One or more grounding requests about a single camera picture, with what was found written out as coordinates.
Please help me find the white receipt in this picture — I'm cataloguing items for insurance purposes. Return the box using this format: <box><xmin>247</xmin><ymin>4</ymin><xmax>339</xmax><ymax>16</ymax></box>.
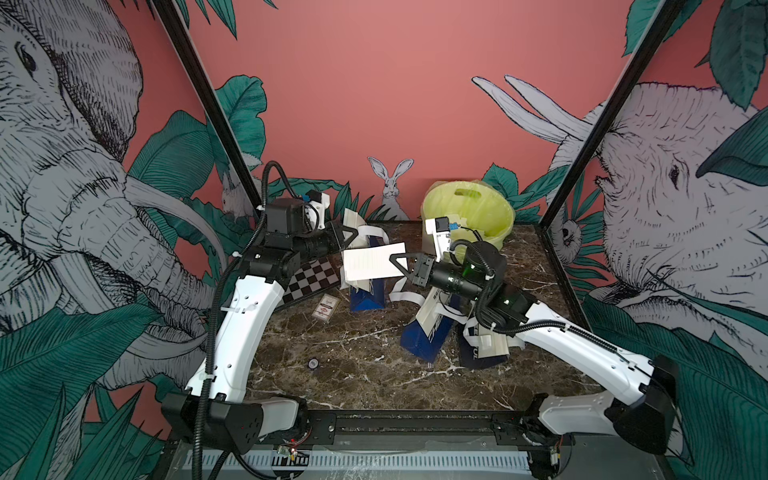
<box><xmin>342</xmin><ymin>242</ymin><xmax>407</xmax><ymax>282</ymax></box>

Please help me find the blue takeout bag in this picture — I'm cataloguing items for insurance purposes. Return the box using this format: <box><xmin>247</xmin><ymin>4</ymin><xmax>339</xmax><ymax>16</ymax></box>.
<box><xmin>389</xmin><ymin>278</ymin><xmax>467</xmax><ymax>363</ymax></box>
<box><xmin>340</xmin><ymin>208</ymin><xmax>390</xmax><ymax>312</ymax></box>

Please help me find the dark takeout bag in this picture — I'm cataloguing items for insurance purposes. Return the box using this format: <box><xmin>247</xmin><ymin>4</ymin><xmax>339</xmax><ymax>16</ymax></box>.
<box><xmin>456</xmin><ymin>319</ymin><xmax>525</xmax><ymax>370</ymax></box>

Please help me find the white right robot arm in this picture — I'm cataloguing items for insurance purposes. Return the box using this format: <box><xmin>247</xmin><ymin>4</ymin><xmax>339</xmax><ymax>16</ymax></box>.
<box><xmin>388</xmin><ymin>240</ymin><xmax>679</xmax><ymax>455</ymax></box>

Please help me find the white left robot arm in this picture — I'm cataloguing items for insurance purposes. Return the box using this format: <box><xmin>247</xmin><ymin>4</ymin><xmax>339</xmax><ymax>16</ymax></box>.
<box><xmin>161</xmin><ymin>161</ymin><xmax>357</xmax><ymax>479</ymax></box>

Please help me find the black white checkerboard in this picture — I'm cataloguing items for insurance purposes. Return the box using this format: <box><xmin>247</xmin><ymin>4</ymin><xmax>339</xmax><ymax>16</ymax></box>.
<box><xmin>279</xmin><ymin>257</ymin><xmax>340</xmax><ymax>307</ymax></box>

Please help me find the small red white card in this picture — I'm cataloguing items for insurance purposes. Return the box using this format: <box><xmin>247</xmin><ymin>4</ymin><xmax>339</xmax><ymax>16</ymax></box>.
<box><xmin>312</xmin><ymin>294</ymin><xmax>340</xmax><ymax>322</ymax></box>

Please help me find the green plastic bin liner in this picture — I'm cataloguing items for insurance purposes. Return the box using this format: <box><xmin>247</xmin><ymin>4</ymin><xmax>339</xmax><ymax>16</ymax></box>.
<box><xmin>421</xmin><ymin>181</ymin><xmax>515</xmax><ymax>250</ymax></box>

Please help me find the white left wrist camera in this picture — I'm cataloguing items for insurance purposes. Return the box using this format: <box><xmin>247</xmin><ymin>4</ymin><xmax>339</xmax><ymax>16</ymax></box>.
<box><xmin>304</xmin><ymin>190</ymin><xmax>330</xmax><ymax>231</ymax></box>

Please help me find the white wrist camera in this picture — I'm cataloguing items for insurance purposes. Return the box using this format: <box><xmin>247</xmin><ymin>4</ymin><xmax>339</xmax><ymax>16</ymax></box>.
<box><xmin>424</xmin><ymin>216</ymin><xmax>458</xmax><ymax>261</ymax></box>
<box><xmin>304</xmin><ymin>190</ymin><xmax>330</xmax><ymax>231</ymax></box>

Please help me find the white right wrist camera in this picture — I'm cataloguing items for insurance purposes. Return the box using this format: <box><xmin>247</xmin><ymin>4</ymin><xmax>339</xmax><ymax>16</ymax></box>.
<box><xmin>424</xmin><ymin>216</ymin><xmax>458</xmax><ymax>261</ymax></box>

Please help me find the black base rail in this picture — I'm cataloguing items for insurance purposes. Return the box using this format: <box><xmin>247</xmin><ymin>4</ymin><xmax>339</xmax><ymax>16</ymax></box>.
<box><xmin>161</xmin><ymin>409</ymin><xmax>637</xmax><ymax>448</ymax></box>

